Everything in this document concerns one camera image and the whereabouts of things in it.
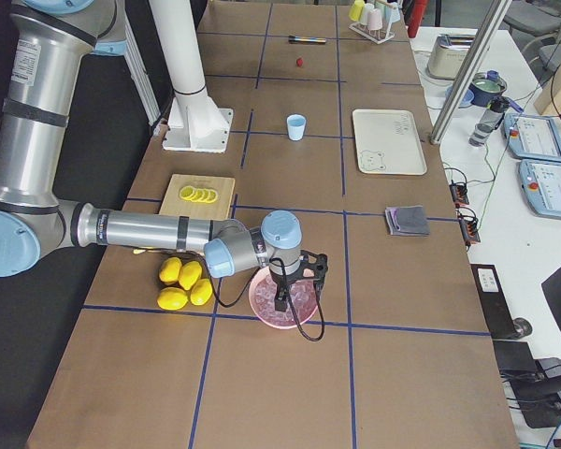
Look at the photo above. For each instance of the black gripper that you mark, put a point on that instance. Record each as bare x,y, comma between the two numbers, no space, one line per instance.
279,286

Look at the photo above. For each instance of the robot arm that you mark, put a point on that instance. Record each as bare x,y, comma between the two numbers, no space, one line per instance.
104,144

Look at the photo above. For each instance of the pile of ice cubes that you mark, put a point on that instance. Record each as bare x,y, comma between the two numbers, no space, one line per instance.
299,299

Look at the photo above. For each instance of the light blue plastic cup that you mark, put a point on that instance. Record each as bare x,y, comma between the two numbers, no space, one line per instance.
296,124

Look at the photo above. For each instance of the white cup rack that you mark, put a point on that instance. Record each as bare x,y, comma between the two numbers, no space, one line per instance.
391,10

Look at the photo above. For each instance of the pale pink cup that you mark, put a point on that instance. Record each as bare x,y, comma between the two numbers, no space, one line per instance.
374,19

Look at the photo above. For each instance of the yellow cup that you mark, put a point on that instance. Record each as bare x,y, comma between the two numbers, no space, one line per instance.
356,10

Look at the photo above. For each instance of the pink bowl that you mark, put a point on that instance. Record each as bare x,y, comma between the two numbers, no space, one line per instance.
271,318

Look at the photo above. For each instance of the lemon slice stack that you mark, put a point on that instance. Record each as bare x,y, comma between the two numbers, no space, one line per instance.
200,195

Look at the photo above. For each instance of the bamboo cutting board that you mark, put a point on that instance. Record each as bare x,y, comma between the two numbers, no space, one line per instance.
173,206

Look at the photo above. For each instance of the folded grey cloth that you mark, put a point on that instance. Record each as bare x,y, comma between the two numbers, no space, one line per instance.
407,221

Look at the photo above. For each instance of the cream bear serving tray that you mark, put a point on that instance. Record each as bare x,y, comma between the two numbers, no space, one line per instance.
387,142

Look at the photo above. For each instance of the steel muddler rod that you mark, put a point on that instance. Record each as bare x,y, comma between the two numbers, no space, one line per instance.
306,40

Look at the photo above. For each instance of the clear water bottle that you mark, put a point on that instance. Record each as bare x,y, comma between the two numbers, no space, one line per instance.
490,120

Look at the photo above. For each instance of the teach pendant near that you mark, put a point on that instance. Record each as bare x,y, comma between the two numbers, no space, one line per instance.
541,184

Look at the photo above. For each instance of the teach pendant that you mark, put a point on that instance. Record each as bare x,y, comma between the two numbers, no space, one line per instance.
541,184
532,137

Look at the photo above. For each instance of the blue saucepan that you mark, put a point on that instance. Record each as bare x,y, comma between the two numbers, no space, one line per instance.
485,86

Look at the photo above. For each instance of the silver toaster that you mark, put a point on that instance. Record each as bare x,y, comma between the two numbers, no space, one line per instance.
447,55

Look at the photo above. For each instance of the teach pendant far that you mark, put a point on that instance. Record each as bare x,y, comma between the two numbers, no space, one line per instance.
532,137

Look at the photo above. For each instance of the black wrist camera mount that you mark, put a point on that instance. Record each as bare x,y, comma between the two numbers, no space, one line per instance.
313,267

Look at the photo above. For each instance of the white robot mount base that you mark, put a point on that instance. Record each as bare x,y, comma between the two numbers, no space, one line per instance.
195,123

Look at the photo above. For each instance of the aluminium frame post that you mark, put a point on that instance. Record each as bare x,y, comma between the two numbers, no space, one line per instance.
481,43

